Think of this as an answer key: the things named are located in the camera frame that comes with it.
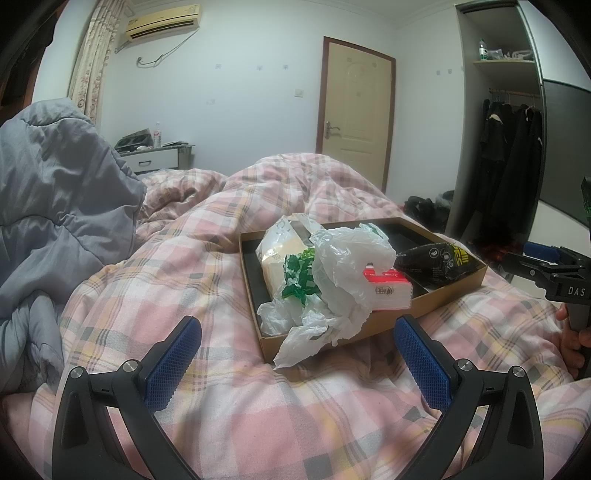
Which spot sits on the pink plaid quilt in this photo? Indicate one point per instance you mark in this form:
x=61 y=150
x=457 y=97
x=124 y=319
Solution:
x=240 y=415

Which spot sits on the brown cardboard box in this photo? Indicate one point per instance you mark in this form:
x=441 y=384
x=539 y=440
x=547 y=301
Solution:
x=461 y=282

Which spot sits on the floral curtain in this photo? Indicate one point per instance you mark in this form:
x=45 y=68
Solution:
x=94 y=64

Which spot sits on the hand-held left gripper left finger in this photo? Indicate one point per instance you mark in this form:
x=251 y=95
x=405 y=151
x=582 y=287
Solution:
x=175 y=360

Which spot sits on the clear bottle red label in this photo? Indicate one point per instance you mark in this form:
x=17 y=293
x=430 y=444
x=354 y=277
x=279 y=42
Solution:
x=158 y=136

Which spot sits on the hanging black clothes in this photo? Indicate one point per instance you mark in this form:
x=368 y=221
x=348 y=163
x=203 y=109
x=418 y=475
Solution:
x=512 y=166

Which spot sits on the black cup tray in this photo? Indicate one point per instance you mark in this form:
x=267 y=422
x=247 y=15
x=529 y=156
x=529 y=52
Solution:
x=134 y=141

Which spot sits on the bottle with green label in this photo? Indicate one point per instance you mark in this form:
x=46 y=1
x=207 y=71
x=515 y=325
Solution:
x=483 y=51

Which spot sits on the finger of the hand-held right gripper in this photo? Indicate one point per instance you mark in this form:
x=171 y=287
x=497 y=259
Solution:
x=540 y=251
x=521 y=266

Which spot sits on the wardrobe with sliding door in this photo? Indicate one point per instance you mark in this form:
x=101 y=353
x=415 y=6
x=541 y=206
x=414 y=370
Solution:
x=558 y=138

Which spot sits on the grey quilt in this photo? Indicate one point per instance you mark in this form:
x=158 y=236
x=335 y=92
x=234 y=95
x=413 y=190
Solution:
x=60 y=198

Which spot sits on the black snack packet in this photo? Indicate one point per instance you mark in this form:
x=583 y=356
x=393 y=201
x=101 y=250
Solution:
x=434 y=265

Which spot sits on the red cloth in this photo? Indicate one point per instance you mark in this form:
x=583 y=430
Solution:
x=501 y=251

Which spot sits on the person's right hand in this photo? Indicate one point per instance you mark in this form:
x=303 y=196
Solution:
x=570 y=346

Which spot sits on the black bag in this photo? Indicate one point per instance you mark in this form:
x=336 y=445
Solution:
x=427 y=210

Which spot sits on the cream door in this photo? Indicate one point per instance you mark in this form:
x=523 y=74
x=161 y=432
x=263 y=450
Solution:
x=355 y=110

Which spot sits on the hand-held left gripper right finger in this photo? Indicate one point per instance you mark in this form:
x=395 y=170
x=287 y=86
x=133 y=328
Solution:
x=422 y=360

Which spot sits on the white nightstand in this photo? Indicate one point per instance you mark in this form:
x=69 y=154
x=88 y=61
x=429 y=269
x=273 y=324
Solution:
x=161 y=159

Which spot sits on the red tissue packet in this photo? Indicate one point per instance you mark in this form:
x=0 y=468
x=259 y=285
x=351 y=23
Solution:
x=392 y=295

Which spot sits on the white plastic bag green print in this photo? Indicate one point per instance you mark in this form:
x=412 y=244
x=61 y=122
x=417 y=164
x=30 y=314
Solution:
x=341 y=258

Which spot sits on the wall air conditioner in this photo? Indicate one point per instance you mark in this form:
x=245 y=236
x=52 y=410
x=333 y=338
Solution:
x=161 y=21

